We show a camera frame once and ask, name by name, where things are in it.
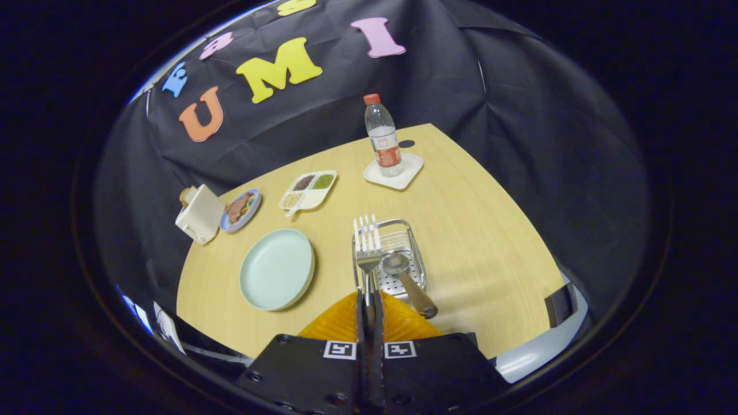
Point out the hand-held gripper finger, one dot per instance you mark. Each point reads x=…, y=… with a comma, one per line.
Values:
x=362, y=369
x=376, y=369

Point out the pale green plate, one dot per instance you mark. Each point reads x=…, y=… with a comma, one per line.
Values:
x=277, y=271

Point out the light grey chair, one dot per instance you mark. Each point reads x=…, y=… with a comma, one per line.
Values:
x=536, y=357

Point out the white divided dish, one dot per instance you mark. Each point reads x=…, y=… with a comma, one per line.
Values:
x=314, y=199

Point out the yellow beans pile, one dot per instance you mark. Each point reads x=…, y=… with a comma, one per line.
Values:
x=291, y=200

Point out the green beans pile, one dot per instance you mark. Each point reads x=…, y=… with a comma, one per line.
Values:
x=323, y=181

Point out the blue rimmed plate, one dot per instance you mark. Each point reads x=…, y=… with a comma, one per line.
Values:
x=255, y=207

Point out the dark brown beans pile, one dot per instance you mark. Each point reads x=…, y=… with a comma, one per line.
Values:
x=303, y=183

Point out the white square coaster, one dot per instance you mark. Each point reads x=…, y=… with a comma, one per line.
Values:
x=410, y=173

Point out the meat and lettuce food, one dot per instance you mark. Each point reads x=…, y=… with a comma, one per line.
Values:
x=237, y=208

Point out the white toaster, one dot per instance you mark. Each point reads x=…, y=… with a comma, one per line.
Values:
x=202, y=216

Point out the clear plastic water bottle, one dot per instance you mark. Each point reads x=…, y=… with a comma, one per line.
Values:
x=385, y=144

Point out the brown bread slice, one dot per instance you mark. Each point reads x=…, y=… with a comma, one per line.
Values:
x=186, y=197

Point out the black backdrop cloth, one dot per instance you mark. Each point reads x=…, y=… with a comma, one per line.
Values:
x=507, y=115

